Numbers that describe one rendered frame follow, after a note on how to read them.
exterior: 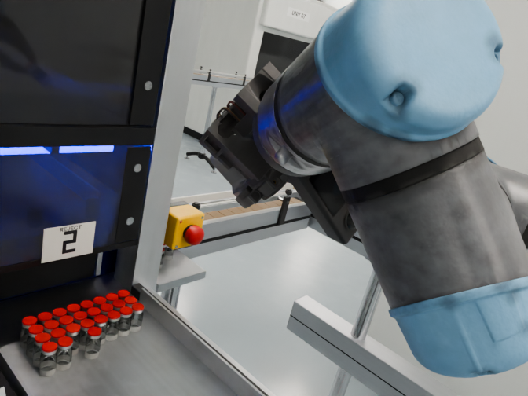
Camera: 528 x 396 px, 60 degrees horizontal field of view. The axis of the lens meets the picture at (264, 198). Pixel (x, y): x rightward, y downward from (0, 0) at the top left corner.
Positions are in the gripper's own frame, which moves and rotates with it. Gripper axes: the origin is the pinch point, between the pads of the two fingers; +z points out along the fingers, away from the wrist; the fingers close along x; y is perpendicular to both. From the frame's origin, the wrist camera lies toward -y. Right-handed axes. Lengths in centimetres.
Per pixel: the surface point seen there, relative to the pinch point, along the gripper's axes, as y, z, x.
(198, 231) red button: -3.2, 39.9, 4.3
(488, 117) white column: -58, 85, -104
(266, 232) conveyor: -22, 78, -13
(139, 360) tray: -8.9, 25.6, 26.9
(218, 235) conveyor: -10, 67, -2
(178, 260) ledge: -6, 56, 10
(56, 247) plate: 12.7, 28.1, 22.7
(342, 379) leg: -79, 95, 2
